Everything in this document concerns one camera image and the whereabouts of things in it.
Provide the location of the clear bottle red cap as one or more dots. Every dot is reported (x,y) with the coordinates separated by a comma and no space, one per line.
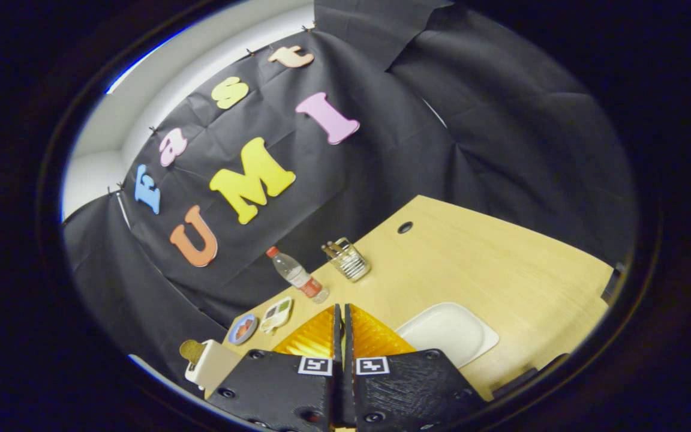
(297,275)

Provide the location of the white rectangular tray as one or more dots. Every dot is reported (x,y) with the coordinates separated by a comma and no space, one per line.
(447,333)

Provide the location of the small blue plate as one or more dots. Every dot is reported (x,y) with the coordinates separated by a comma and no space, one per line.
(231,336)

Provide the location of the brown bread slice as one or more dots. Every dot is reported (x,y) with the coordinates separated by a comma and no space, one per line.
(189,351)

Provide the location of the white toaster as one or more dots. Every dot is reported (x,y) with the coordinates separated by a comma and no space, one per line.
(216,366)

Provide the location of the white compartment seed tray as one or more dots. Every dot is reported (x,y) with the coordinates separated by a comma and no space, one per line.
(276,315)

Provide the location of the red sausage pieces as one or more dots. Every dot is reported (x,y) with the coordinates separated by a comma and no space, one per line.
(243,327)

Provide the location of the metal mesh cutlery holder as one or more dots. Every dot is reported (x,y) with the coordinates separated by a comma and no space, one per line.
(351,264)

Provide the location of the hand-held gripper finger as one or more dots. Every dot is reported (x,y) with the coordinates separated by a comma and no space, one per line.
(349,345)
(338,342)

